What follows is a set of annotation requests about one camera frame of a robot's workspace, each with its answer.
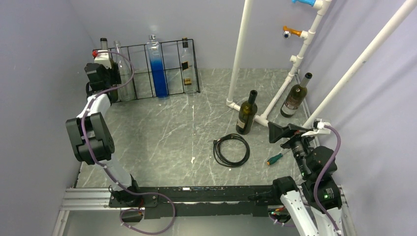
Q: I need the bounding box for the aluminium rail frame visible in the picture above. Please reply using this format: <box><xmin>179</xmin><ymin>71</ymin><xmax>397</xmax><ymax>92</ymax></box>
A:
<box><xmin>52</xmin><ymin>187</ymin><xmax>357</xmax><ymax>236</ymax></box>

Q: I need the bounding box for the coiled black cable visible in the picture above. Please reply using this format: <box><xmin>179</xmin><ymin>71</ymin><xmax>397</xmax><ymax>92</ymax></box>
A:
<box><xmin>213</xmin><ymin>133</ymin><xmax>251</xmax><ymax>168</ymax></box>

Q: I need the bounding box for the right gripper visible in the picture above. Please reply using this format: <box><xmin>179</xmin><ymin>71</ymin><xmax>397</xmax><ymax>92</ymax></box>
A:
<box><xmin>268</xmin><ymin>120</ymin><xmax>318</xmax><ymax>177</ymax></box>

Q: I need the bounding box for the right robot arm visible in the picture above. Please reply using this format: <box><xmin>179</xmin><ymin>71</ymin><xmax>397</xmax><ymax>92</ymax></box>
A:
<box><xmin>268</xmin><ymin>120</ymin><xmax>343</xmax><ymax>236</ymax></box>

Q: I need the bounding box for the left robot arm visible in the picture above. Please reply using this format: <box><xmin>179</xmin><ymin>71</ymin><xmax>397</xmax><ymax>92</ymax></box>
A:
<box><xmin>65</xmin><ymin>62</ymin><xmax>142</xmax><ymax>207</ymax></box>

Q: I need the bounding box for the blue plastic peg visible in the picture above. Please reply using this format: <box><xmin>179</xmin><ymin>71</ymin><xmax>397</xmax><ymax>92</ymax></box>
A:
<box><xmin>292</xmin><ymin>0</ymin><xmax>316</xmax><ymax>7</ymax></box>

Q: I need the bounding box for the dark green wine bottle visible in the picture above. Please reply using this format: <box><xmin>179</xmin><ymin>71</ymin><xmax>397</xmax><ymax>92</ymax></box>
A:
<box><xmin>236</xmin><ymin>90</ymin><xmax>258</xmax><ymax>135</ymax></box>

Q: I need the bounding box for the clear round glass bottle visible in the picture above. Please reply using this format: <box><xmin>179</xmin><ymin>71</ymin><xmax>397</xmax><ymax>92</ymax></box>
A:
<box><xmin>114</xmin><ymin>40</ymin><xmax>135</xmax><ymax>101</ymax></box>

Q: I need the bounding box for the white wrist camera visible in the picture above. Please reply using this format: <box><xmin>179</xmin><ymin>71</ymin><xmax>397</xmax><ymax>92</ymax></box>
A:
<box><xmin>92</xmin><ymin>50</ymin><xmax>113</xmax><ymax>69</ymax></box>
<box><xmin>301</xmin><ymin>118</ymin><xmax>331</xmax><ymax>137</ymax></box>

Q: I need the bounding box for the clear square liquor bottle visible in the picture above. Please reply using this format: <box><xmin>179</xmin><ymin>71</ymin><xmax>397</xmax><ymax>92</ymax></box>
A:
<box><xmin>180</xmin><ymin>37</ymin><xmax>198</xmax><ymax>93</ymax></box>

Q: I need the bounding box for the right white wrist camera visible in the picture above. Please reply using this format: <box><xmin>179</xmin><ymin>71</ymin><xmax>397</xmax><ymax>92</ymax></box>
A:
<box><xmin>301</xmin><ymin>118</ymin><xmax>331</xmax><ymax>137</ymax></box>

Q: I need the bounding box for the black wire wine rack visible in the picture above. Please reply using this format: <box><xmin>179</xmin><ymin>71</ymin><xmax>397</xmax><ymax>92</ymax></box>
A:
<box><xmin>108</xmin><ymin>38</ymin><xmax>200</xmax><ymax>103</ymax></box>

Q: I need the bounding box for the brown-green wine bottle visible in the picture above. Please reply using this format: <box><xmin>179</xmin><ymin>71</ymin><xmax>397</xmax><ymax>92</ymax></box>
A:
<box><xmin>280</xmin><ymin>72</ymin><xmax>312</xmax><ymax>118</ymax></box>

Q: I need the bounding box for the orange plastic peg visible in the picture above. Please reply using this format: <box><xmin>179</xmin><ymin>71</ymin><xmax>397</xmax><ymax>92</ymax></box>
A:
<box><xmin>283</xmin><ymin>26</ymin><xmax>302</xmax><ymax>38</ymax></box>

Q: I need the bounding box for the white PVC pipe frame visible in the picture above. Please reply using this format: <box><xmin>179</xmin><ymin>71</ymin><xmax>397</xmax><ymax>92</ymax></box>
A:
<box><xmin>226</xmin><ymin>0</ymin><xmax>417</xmax><ymax>127</ymax></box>

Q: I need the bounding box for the blue rectangular glass bottle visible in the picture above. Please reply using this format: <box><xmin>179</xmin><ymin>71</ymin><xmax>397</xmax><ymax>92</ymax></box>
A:
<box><xmin>147</xmin><ymin>34</ymin><xmax>168</xmax><ymax>97</ymax></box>

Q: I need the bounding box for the olive green wine bottle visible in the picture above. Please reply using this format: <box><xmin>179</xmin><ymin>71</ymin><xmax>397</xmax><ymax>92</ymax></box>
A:
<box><xmin>94</xmin><ymin>37</ymin><xmax>118</xmax><ymax>89</ymax></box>

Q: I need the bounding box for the green handled screwdriver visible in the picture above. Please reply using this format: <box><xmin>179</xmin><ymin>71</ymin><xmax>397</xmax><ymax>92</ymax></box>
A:
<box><xmin>266</xmin><ymin>148</ymin><xmax>292</xmax><ymax>166</ymax></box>

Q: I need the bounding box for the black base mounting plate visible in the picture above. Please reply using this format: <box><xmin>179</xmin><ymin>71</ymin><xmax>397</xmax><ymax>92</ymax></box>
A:
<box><xmin>109</xmin><ymin>185</ymin><xmax>283</xmax><ymax>219</ymax></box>

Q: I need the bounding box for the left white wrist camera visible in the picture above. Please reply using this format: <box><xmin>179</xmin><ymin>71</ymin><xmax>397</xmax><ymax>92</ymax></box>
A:
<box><xmin>92</xmin><ymin>50</ymin><xmax>113</xmax><ymax>69</ymax></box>

